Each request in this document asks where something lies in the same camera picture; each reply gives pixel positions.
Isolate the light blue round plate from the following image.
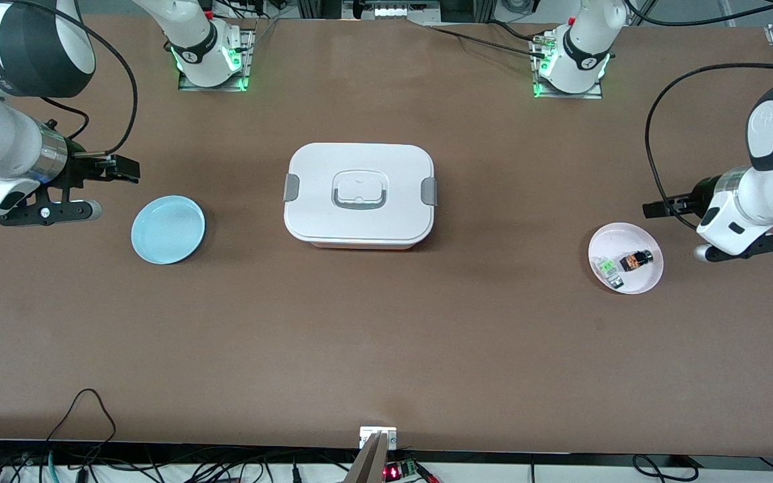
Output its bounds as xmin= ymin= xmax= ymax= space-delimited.
xmin=131 ymin=195 xmax=206 ymax=265

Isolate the pink round plate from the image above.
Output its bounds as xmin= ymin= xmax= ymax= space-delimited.
xmin=588 ymin=222 xmax=664 ymax=294

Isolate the orange black push-button switch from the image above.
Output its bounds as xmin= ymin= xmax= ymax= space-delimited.
xmin=619 ymin=250 xmax=654 ymax=273

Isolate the grey metal bar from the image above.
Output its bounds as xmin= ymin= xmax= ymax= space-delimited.
xmin=345 ymin=433 xmax=389 ymax=483

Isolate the black looped thin cable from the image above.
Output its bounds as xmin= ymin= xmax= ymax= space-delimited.
xmin=46 ymin=388 xmax=117 ymax=470

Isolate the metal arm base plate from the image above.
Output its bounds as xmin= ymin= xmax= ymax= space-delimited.
xmin=178 ymin=23 xmax=256 ymax=92
xmin=533 ymin=30 xmax=603 ymax=100

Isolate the white lidded lunch box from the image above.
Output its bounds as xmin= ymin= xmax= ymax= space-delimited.
xmin=283 ymin=142 xmax=438 ymax=250

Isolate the black braided cable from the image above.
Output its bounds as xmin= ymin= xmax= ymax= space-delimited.
xmin=427 ymin=23 xmax=550 ymax=58

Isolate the red lit circuit board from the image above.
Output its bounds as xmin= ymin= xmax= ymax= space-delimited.
xmin=384 ymin=459 xmax=422 ymax=481

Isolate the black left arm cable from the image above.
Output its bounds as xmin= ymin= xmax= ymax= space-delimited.
xmin=625 ymin=0 xmax=773 ymax=232

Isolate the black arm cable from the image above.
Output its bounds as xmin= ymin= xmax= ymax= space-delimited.
xmin=41 ymin=97 xmax=90 ymax=140
xmin=625 ymin=0 xmax=773 ymax=232
xmin=0 ymin=0 xmax=139 ymax=156

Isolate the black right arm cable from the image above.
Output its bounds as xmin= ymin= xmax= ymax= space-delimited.
xmin=41 ymin=97 xmax=90 ymax=140
xmin=0 ymin=0 xmax=139 ymax=156

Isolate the green clear switch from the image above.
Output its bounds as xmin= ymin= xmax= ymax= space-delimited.
xmin=595 ymin=257 xmax=625 ymax=290

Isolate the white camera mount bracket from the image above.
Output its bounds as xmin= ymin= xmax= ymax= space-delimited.
xmin=360 ymin=427 xmax=397 ymax=449

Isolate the black coiled cable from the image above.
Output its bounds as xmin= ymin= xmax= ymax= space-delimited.
xmin=631 ymin=455 xmax=699 ymax=482

